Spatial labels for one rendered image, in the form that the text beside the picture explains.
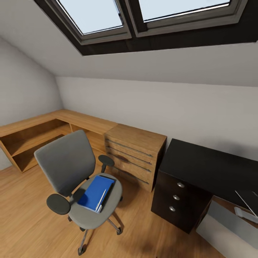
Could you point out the fixed window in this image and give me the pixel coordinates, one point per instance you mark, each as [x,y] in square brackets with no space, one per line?
[118,26]

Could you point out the cabinet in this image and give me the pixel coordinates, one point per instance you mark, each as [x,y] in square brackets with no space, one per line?
[179,203]
[137,154]

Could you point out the notebook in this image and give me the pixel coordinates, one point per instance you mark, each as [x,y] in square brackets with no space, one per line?
[250,199]

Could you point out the desk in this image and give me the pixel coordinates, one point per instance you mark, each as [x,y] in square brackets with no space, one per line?
[218,173]

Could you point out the folder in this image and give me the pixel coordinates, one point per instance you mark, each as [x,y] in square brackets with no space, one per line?
[93,194]

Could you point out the desktop computer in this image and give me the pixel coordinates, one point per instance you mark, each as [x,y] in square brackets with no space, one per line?
[229,234]

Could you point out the swivel chair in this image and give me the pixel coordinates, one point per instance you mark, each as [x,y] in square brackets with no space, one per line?
[67,162]

